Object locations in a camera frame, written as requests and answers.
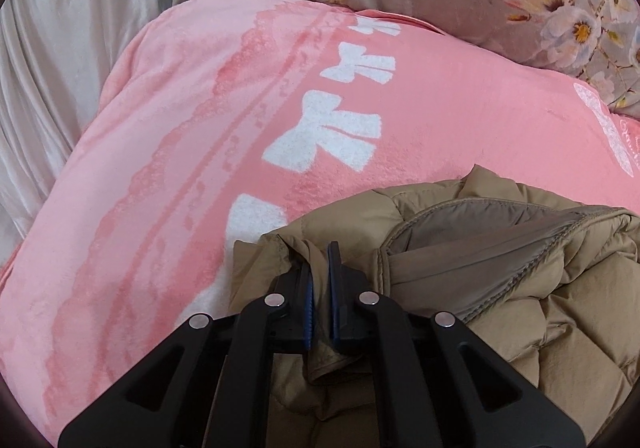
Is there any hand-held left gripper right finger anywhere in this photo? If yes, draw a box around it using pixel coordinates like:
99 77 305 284
326 242 586 448

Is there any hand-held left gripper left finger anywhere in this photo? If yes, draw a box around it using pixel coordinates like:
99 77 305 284
57 261 316 448

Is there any tan quilted jacket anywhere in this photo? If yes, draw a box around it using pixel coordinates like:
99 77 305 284
229 164 640 448

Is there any pink bow-print blanket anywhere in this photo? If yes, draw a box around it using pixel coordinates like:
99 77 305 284
0 0 640 448

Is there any white satin curtain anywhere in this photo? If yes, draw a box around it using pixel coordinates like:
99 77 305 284
0 0 174 269

